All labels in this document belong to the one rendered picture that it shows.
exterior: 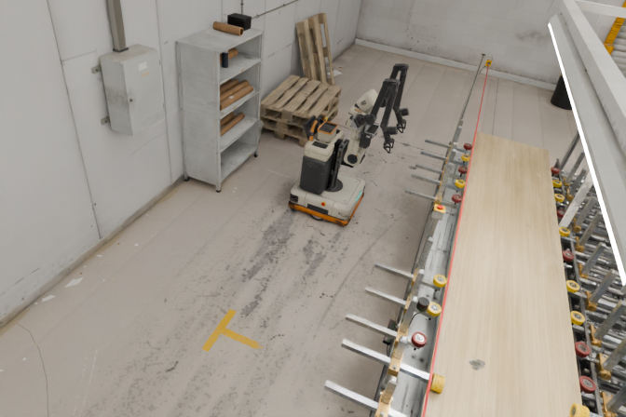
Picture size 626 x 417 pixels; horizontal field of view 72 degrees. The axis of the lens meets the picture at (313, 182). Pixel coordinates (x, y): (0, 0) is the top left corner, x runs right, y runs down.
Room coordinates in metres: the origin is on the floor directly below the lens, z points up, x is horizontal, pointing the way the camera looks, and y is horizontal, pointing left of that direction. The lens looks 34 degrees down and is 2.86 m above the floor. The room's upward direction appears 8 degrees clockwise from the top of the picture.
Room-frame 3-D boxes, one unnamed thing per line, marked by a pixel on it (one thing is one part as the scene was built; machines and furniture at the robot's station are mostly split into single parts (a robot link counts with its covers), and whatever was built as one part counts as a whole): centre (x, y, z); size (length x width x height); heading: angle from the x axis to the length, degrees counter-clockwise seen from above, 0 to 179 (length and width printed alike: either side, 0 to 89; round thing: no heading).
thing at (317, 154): (3.80, -0.09, 0.59); 0.55 x 0.34 x 0.83; 163
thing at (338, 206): (3.77, -0.18, 0.16); 0.67 x 0.64 x 0.25; 73
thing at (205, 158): (4.21, 1.07, 0.78); 0.90 x 0.45 x 1.55; 163
